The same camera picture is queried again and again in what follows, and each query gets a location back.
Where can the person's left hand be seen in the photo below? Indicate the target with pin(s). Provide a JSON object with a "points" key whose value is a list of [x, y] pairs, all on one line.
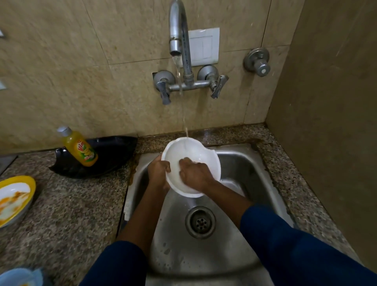
{"points": [[157, 175]]}

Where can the person's right hand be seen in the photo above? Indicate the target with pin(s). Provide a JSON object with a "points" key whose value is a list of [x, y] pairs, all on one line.
{"points": [[196, 176]]}

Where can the white scalloped bowl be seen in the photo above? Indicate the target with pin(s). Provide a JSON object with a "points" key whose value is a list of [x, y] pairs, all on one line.
{"points": [[188, 150]]}

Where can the yellow rimmed plate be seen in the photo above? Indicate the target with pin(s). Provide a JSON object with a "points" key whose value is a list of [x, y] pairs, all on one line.
{"points": [[29, 188]]}

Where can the blue plastic bowl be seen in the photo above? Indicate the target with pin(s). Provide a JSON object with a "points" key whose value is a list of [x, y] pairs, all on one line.
{"points": [[17, 278]]}

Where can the person's right forearm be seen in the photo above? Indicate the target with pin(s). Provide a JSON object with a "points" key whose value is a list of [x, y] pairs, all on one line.
{"points": [[294, 250]]}

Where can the person's left forearm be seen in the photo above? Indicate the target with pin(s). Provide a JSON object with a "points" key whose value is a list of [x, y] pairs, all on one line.
{"points": [[126, 259]]}

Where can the yellow dish soap bottle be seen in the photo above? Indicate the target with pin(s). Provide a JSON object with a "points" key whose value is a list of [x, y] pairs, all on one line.
{"points": [[81, 150]]}

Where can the steel sink drain strainer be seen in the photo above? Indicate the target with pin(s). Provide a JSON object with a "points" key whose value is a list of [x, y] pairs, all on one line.
{"points": [[200, 222]]}

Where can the black leaf-shaped tray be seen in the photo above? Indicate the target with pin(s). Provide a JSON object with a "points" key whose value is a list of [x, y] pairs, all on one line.
{"points": [[115, 153]]}

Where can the stainless steel sink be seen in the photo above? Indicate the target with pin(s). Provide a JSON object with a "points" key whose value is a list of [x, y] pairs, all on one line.
{"points": [[182, 253]]}

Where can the white power socket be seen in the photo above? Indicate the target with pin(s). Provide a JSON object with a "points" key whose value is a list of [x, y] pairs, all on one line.
{"points": [[1, 86]]}

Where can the white switch plate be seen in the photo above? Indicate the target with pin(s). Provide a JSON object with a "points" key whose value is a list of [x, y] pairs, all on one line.
{"points": [[206, 47]]}

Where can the steel wall valve knob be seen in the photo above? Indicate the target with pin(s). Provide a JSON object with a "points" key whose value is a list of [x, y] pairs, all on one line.
{"points": [[257, 62]]}

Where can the steel wall faucet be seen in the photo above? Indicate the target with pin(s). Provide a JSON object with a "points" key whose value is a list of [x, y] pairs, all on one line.
{"points": [[178, 23]]}

